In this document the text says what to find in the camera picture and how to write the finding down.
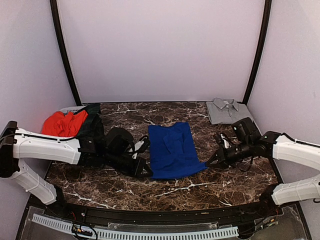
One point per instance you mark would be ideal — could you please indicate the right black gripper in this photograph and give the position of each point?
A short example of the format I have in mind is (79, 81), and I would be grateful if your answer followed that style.
(222, 155)

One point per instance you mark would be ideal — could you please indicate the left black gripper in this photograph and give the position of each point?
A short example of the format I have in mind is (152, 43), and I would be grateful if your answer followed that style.
(141, 162)

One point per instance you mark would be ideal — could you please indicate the blue printed t-shirt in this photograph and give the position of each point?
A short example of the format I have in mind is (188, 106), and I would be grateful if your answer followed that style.
(172, 152)

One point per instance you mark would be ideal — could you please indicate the grey button shirt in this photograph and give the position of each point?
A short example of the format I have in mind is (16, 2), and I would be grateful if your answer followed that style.
(226, 111)

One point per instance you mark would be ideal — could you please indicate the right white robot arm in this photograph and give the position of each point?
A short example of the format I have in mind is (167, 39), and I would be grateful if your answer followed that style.
(272, 145)

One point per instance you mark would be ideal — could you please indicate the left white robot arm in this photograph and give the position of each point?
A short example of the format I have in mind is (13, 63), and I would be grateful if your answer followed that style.
(116, 149)

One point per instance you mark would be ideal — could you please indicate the grey laundry basket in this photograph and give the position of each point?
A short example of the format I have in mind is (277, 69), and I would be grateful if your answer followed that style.
(72, 109)

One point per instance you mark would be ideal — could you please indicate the black garment in basket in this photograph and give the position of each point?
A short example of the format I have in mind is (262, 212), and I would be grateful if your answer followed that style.
(93, 125)

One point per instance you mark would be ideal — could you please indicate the orange red garment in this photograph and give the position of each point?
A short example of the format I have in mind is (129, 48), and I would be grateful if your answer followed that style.
(64, 125)

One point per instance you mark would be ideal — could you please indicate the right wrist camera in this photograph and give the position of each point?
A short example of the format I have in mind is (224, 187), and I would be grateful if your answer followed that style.
(223, 140)

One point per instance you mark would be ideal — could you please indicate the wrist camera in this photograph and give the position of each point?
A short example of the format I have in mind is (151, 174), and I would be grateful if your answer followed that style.
(141, 146)
(223, 140)

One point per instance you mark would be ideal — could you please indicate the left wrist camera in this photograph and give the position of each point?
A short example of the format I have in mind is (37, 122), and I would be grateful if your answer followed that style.
(141, 146)

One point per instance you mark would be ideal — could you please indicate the black curved front rail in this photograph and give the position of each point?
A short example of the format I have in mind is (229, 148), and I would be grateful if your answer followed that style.
(247, 216)

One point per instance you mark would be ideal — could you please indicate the white slotted cable duct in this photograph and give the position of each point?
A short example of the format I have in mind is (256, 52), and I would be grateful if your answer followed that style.
(98, 233)

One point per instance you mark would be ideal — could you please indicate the right black frame post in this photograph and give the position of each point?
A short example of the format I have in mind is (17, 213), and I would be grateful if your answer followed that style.
(259, 51)

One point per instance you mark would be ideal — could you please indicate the black frame post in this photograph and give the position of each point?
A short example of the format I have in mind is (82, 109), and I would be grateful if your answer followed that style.
(63, 51)
(259, 51)

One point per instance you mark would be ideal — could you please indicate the left black frame post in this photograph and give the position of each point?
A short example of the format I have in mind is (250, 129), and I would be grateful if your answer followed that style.
(63, 51)

